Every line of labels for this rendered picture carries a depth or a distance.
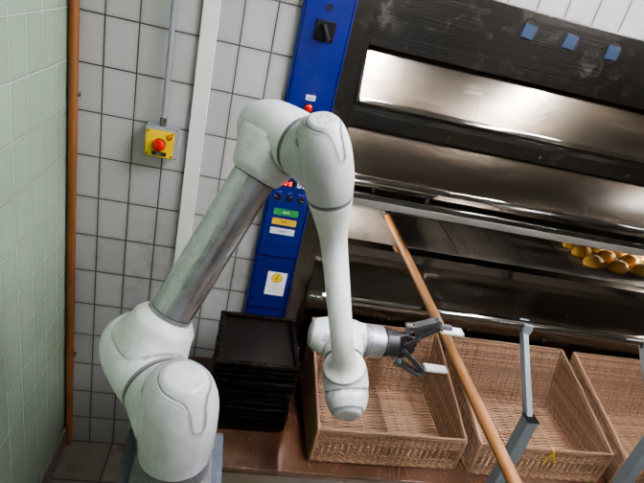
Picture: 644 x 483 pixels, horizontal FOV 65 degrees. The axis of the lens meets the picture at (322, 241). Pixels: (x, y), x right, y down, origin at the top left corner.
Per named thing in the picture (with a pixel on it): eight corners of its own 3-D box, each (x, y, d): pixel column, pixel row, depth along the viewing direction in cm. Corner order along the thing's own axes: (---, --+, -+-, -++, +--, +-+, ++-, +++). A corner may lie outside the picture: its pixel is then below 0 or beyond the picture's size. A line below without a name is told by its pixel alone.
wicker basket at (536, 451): (426, 381, 228) (447, 333, 216) (538, 393, 239) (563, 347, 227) (465, 475, 185) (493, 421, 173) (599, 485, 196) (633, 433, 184)
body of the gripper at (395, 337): (384, 321, 143) (415, 326, 145) (376, 345, 147) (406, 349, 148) (390, 338, 136) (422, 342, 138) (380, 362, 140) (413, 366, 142)
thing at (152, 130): (147, 149, 171) (149, 120, 167) (177, 154, 173) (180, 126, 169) (142, 155, 165) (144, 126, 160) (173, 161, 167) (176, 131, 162)
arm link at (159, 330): (107, 417, 108) (74, 354, 121) (169, 417, 120) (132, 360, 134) (300, 102, 101) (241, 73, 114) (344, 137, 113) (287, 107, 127)
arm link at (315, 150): (369, 192, 108) (329, 168, 117) (368, 113, 96) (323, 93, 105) (322, 218, 102) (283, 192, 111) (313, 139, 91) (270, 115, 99)
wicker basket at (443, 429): (296, 366, 217) (310, 313, 205) (419, 379, 228) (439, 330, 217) (306, 463, 174) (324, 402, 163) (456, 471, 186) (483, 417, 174)
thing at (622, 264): (526, 213, 282) (530, 204, 279) (601, 227, 290) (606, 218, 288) (586, 268, 228) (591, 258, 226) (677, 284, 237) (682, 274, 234)
